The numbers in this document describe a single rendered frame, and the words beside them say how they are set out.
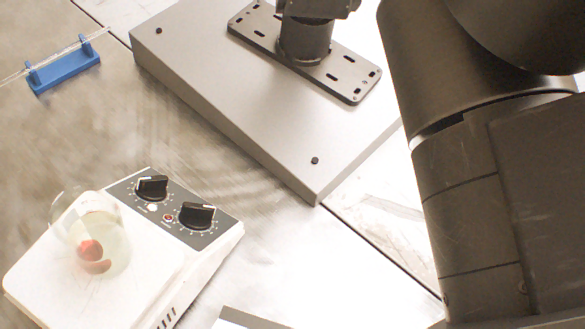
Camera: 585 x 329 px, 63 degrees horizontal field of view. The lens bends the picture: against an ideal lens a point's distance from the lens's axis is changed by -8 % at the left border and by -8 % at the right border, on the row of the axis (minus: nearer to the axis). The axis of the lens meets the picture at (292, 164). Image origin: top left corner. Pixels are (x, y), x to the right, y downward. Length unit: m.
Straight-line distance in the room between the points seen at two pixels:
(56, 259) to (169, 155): 0.21
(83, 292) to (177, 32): 0.36
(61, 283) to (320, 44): 0.38
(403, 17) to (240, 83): 0.47
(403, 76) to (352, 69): 0.48
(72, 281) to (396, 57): 0.35
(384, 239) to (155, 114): 0.31
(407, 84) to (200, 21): 0.55
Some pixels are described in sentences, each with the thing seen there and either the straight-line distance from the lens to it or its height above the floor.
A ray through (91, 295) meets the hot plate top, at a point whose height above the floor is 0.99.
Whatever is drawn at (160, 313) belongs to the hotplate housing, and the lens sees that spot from 0.45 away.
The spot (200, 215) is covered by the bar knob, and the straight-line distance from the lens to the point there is 0.49.
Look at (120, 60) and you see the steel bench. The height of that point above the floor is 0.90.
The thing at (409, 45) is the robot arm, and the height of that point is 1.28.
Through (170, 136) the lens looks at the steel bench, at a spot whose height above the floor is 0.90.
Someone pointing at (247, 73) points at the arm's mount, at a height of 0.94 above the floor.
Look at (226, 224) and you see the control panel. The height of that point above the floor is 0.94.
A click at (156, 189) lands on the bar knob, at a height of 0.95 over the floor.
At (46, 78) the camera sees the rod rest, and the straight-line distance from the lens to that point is 0.72.
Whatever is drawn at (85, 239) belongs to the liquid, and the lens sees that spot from 0.43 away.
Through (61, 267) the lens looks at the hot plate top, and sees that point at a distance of 0.46.
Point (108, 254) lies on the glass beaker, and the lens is 0.41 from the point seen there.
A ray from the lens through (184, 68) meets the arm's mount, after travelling 0.63.
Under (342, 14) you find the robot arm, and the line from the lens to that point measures 0.55.
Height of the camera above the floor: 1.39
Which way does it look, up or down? 55 degrees down
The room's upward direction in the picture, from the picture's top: 6 degrees clockwise
